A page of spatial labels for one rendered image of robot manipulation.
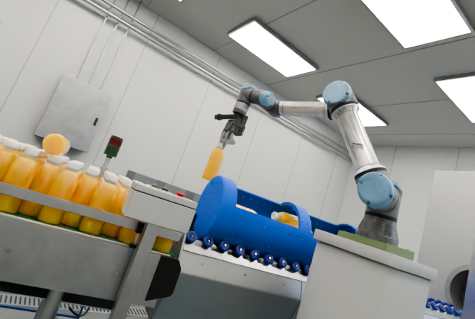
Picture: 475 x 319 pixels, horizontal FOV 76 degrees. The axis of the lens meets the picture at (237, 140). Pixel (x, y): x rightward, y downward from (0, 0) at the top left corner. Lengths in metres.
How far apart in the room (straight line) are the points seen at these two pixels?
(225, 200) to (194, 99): 3.79
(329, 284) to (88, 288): 0.80
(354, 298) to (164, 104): 4.01
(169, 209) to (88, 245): 0.27
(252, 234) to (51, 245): 0.72
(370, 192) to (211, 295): 0.72
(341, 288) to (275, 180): 4.77
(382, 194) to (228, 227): 0.58
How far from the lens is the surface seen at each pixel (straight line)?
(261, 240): 1.35
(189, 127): 4.85
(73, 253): 1.08
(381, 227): 1.27
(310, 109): 1.50
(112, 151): 1.60
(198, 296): 1.32
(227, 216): 1.25
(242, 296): 1.38
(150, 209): 0.95
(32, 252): 1.09
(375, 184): 1.14
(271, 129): 5.75
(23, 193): 1.08
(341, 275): 1.21
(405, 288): 1.24
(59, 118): 4.21
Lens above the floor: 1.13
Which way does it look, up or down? 12 degrees up
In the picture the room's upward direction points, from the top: 19 degrees clockwise
